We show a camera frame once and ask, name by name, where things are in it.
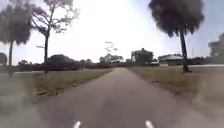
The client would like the row of distant trees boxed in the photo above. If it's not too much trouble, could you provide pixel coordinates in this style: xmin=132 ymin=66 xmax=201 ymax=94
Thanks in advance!
xmin=16 ymin=47 xmax=155 ymax=70

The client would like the grey paved path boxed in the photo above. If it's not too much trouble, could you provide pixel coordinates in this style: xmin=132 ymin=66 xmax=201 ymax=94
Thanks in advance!
xmin=33 ymin=67 xmax=224 ymax=128

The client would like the dark round bush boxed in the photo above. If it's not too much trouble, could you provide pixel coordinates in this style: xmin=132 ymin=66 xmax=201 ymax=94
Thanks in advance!
xmin=46 ymin=54 xmax=81 ymax=72

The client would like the dry grass ground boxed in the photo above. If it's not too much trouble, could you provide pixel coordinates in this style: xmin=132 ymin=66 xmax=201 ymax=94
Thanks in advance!
xmin=127 ymin=65 xmax=224 ymax=118
xmin=0 ymin=68 xmax=114 ymax=104

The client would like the low building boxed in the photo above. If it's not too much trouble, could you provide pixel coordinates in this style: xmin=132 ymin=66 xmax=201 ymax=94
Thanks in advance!
xmin=157 ymin=53 xmax=185 ymax=66

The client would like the robot's own part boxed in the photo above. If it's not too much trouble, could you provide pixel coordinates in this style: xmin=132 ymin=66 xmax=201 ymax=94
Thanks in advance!
xmin=145 ymin=120 xmax=155 ymax=128
xmin=73 ymin=120 xmax=82 ymax=128

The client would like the bare branched tree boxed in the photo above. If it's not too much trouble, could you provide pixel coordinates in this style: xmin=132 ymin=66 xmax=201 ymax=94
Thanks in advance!
xmin=27 ymin=0 xmax=80 ymax=74

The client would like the palm tree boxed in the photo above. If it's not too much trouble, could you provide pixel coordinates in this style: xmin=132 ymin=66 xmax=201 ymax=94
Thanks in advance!
xmin=148 ymin=0 xmax=205 ymax=73
xmin=0 ymin=3 xmax=33 ymax=77

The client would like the pale road strip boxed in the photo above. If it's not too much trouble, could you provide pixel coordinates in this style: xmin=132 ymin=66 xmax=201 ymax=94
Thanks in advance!
xmin=159 ymin=63 xmax=224 ymax=68

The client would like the large dark tree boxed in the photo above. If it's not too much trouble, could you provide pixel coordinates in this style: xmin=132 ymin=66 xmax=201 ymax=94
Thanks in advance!
xmin=207 ymin=32 xmax=224 ymax=65

